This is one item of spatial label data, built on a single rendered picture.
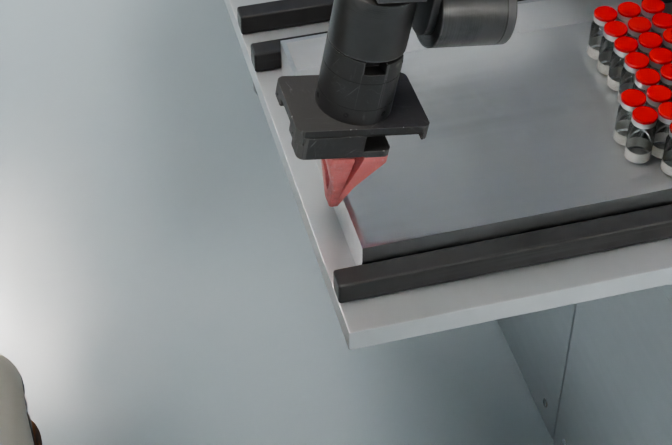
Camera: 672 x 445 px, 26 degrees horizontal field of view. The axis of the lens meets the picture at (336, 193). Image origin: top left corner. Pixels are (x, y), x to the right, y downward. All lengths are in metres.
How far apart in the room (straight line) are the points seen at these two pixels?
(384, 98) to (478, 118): 0.22
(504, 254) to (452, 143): 0.15
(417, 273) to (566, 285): 0.12
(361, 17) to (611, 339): 0.81
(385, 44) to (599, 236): 0.24
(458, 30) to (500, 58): 0.29
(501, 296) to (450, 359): 1.11
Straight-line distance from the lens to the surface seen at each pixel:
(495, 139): 1.23
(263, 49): 1.29
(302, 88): 1.07
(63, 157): 2.56
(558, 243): 1.12
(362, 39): 1.00
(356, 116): 1.04
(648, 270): 1.14
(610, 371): 1.74
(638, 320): 1.63
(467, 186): 1.18
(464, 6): 1.02
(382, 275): 1.08
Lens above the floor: 1.69
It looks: 44 degrees down
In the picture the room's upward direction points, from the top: straight up
